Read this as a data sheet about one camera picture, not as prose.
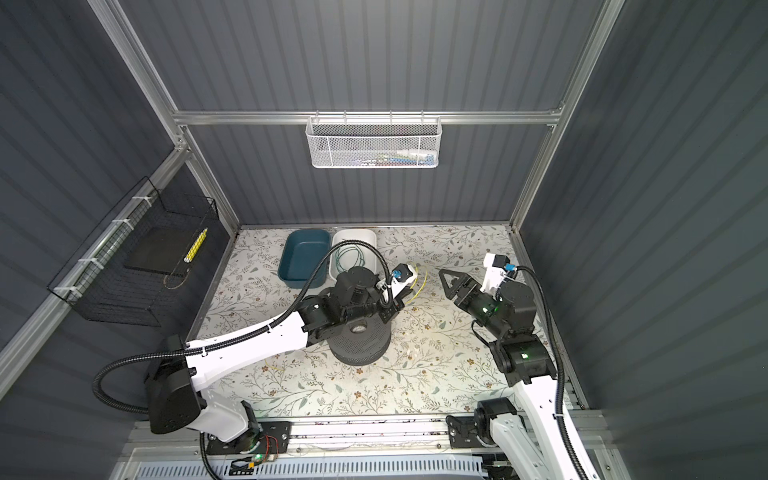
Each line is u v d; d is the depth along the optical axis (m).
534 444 0.56
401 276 0.60
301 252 1.13
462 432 0.74
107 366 0.40
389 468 0.77
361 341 0.83
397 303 0.63
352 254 1.13
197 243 0.78
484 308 0.59
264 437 0.72
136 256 0.73
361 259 1.09
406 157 0.92
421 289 0.61
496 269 0.62
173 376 0.41
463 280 0.61
